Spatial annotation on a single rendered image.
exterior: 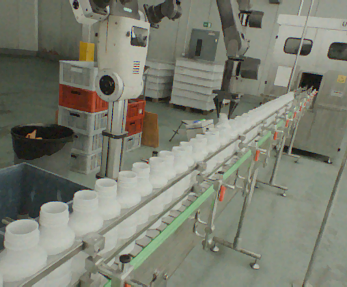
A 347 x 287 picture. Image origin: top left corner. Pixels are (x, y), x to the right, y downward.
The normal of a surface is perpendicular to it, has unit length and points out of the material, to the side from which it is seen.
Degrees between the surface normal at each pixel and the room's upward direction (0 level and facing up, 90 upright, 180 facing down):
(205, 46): 90
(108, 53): 101
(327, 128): 90
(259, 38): 90
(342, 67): 90
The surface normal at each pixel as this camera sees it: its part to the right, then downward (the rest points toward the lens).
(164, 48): -0.44, 0.22
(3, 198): 0.89, 0.26
